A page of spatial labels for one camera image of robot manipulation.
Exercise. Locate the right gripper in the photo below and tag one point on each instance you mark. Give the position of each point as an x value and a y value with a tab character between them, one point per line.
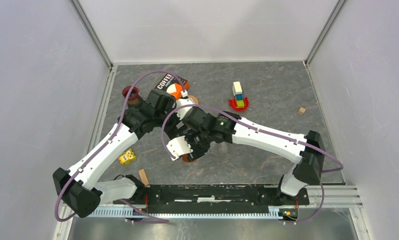
197	152

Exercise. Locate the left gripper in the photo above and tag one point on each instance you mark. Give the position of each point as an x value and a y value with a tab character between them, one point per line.
172	130

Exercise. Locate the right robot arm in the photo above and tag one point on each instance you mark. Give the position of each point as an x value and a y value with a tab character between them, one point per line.
206	130

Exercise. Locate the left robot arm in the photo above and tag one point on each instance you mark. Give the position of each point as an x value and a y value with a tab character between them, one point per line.
79	186

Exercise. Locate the clear glass dripper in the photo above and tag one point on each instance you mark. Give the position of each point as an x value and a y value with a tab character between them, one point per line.
218	148

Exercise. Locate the coffee filter box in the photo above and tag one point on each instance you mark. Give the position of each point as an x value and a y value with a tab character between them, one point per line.
172	86

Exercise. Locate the dark red black dripper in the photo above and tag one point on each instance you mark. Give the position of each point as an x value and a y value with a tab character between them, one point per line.
134	98

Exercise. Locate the amber glass carafe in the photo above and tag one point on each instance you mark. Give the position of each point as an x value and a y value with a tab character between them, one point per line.
188	158

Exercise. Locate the red curved plastic piece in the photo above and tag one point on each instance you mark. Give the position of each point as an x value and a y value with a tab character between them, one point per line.
232	104

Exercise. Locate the green toy brick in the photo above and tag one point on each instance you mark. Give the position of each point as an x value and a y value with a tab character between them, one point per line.
240	104

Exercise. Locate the wooden rectangular block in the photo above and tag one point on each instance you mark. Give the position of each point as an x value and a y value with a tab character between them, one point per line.
143	177

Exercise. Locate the yellow toy figure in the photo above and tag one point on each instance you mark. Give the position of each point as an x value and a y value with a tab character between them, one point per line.
127	157

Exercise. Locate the blue toy brick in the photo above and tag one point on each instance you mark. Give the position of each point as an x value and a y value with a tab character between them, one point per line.
239	97

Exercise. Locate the small wooden cube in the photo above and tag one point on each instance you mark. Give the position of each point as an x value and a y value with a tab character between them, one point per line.
301	111

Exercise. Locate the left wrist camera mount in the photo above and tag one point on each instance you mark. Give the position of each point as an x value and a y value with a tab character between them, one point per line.
184	104

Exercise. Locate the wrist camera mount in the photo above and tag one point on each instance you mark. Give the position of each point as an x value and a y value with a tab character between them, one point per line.
184	104
178	147

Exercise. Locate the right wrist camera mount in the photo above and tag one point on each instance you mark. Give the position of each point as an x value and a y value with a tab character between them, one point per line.
178	147

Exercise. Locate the wooden ring holder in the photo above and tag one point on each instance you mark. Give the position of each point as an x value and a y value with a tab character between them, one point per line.
195	100

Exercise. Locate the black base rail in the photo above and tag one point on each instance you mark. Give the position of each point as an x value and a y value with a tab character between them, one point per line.
212	198

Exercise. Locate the white slotted cable duct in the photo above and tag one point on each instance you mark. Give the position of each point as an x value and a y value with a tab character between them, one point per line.
126	212

